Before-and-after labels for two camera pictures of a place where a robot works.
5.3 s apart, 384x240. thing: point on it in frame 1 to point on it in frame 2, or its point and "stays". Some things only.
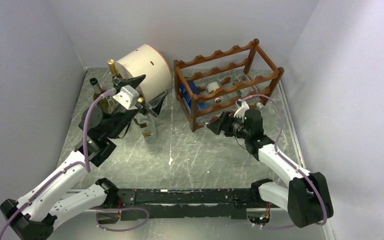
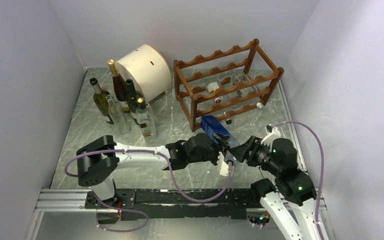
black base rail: x=185 y=204 stays
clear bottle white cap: x=212 y=86 stays
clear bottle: x=148 y=126 stays
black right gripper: x=226 y=119 to x=242 y=152
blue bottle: x=185 y=95 to x=212 y=126
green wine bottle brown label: x=104 y=103 stays
